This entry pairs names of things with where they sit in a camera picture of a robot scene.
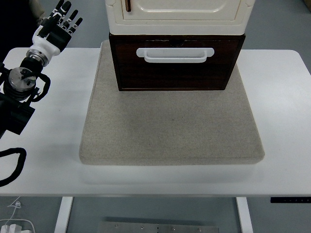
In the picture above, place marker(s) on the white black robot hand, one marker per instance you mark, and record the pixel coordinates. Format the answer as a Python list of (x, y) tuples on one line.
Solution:
[(46, 44)]

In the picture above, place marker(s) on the grey metal plate with screws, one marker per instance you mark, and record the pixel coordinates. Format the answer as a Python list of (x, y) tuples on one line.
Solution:
[(158, 228)]

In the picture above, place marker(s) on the white table leg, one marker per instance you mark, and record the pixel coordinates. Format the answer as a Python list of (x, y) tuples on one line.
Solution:
[(63, 216), (244, 216)]

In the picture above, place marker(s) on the dark brown wooden drawer housing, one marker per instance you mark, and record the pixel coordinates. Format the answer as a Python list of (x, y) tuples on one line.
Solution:
[(145, 36)]

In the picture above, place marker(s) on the beige fabric mat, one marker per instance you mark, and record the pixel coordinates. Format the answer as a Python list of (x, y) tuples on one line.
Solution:
[(170, 126)]

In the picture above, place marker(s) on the black table control panel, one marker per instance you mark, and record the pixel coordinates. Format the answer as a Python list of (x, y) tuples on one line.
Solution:
[(289, 200)]

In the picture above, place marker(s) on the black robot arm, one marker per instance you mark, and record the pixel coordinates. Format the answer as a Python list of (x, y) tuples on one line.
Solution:
[(17, 111)]

